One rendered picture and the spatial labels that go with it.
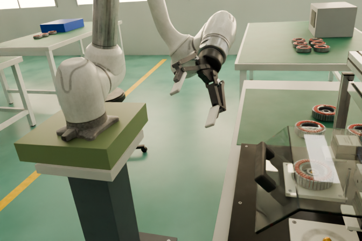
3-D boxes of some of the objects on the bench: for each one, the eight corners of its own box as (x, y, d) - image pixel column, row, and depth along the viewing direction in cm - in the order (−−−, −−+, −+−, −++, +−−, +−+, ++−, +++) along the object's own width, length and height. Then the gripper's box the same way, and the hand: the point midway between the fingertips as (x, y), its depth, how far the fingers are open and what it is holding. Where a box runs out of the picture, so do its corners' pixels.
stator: (291, 137, 116) (292, 129, 114) (296, 125, 124) (297, 117, 123) (323, 143, 110) (324, 134, 109) (325, 129, 119) (327, 121, 118)
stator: (345, 117, 128) (346, 110, 126) (328, 125, 123) (329, 117, 122) (322, 108, 137) (323, 101, 135) (306, 115, 132) (306, 107, 131)
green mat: (236, 144, 114) (236, 144, 114) (245, 89, 168) (245, 88, 168) (548, 167, 90) (549, 167, 90) (443, 93, 143) (443, 93, 143)
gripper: (226, 88, 95) (211, 141, 82) (174, 33, 85) (148, 83, 71) (245, 80, 90) (234, 135, 77) (193, 20, 80) (168, 71, 67)
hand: (193, 107), depth 75 cm, fingers open, 13 cm apart
